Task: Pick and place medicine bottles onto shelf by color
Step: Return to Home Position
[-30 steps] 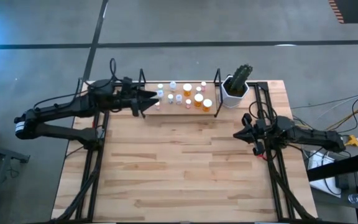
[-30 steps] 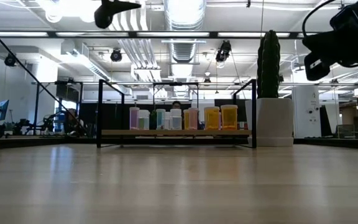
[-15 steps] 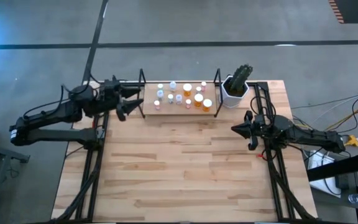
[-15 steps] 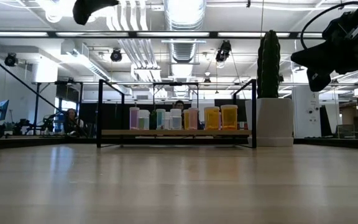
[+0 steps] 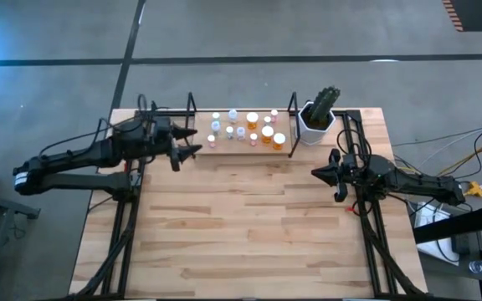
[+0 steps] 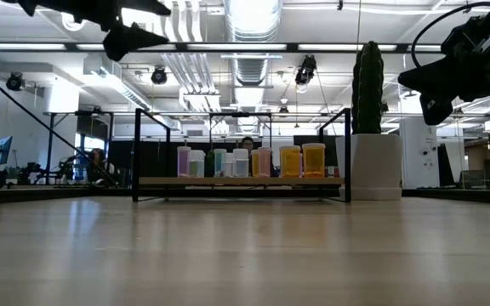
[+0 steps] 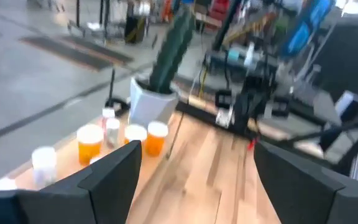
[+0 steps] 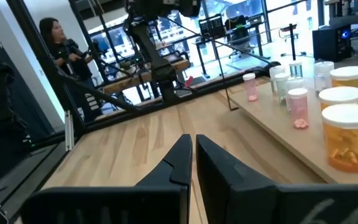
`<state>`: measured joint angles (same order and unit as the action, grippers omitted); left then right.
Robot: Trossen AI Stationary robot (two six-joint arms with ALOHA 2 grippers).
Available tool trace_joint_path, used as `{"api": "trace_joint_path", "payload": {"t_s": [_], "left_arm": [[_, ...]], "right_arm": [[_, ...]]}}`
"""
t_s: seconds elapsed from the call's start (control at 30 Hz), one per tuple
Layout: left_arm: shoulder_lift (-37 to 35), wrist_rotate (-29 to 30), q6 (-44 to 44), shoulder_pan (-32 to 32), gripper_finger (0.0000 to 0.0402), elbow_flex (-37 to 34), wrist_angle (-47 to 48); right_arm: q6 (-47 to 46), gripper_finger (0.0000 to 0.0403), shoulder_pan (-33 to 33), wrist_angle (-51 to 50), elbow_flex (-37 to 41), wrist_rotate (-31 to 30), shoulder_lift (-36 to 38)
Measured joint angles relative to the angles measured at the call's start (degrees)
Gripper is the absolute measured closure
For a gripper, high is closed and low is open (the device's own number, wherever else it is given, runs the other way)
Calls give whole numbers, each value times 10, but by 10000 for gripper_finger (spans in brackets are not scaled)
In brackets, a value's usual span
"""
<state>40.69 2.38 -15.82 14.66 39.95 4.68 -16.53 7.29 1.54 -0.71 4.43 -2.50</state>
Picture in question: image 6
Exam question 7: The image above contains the white column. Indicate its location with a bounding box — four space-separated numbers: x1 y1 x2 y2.
399 116 438 190

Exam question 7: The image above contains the teal medicine bottle white cap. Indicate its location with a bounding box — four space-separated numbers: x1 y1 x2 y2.
213 147 228 179

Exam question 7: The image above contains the person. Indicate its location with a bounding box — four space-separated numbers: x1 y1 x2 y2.
87 147 117 186
240 135 255 155

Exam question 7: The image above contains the wooden shelf with black frame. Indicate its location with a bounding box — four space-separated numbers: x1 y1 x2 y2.
130 106 352 204

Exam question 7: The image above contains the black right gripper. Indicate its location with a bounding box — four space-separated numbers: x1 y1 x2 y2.
397 46 490 127

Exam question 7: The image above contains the white plant pot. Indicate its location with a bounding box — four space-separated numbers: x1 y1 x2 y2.
335 133 403 201

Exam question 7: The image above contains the dark green cactus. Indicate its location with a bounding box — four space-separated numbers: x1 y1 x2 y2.
350 40 385 135

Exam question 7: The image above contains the silver spiral ventilation duct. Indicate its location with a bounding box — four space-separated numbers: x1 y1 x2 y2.
223 0 284 135

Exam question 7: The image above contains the black ceiling camera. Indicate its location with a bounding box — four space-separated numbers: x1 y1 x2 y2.
5 71 26 93
294 54 317 86
150 65 168 86

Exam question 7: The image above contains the black overhead beam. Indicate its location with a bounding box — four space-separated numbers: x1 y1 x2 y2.
0 41 446 54

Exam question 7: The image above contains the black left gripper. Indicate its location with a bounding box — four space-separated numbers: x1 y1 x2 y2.
0 0 172 62

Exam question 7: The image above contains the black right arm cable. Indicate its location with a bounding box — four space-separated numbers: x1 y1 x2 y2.
410 1 490 69

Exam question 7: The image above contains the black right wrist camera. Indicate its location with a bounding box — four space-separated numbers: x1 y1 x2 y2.
440 16 490 60

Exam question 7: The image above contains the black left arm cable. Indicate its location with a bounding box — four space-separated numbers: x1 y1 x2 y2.
0 62 117 187

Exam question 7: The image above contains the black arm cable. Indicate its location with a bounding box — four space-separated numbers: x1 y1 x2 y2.
410 1 490 69
0 62 117 187

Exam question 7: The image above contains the computer monitor blue screen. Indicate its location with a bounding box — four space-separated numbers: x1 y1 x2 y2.
0 135 14 167

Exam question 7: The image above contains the green leafy plant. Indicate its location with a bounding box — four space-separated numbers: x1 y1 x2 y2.
204 149 215 178

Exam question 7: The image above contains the green medicine bottle white cap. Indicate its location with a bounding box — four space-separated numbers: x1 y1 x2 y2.
189 149 206 179

